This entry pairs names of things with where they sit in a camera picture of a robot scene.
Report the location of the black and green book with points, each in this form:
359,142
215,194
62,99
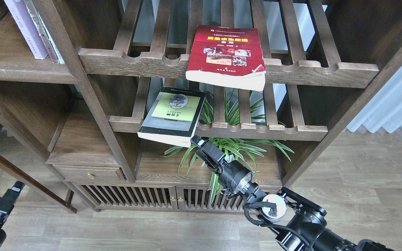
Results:
173,117

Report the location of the white lavender book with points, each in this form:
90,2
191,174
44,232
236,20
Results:
27,27

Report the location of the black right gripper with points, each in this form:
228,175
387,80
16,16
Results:
232,176

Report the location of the worn standing book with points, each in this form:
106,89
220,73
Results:
49,43

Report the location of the white curtain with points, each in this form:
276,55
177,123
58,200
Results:
384,111

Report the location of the green spider plant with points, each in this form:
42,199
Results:
230,146

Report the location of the dark wooden bookshelf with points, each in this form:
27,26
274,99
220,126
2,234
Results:
324,60

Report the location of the brass drawer knob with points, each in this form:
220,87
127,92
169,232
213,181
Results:
91,176

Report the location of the white plant pot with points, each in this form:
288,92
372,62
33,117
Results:
227,157

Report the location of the red thick book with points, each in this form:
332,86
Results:
227,57

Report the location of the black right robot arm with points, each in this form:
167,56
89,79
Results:
298,223

